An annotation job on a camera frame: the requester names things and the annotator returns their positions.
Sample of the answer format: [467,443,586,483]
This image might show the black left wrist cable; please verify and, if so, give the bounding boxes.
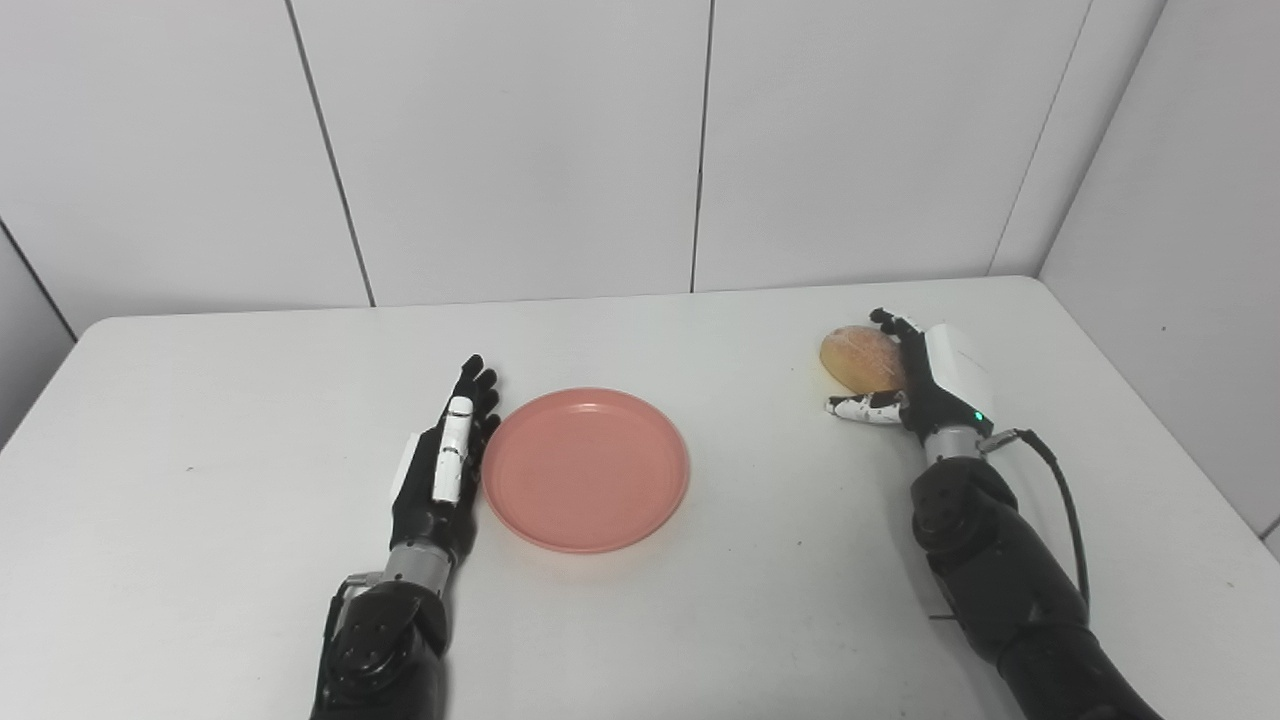
[318,573,386,701]

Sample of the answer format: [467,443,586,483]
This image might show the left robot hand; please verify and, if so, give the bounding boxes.
[390,355,503,566]

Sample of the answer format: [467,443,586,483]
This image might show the bread roll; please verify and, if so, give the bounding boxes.
[820,326,909,395]

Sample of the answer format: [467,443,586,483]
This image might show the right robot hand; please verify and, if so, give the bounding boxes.
[825,308,997,441]

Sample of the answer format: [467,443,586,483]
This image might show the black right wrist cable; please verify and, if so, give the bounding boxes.
[978,428,1093,613]

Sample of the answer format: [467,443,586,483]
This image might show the pink plate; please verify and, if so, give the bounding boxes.
[482,388,692,554]

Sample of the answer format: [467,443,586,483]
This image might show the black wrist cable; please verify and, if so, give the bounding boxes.
[318,573,386,701]
[978,428,1093,613]

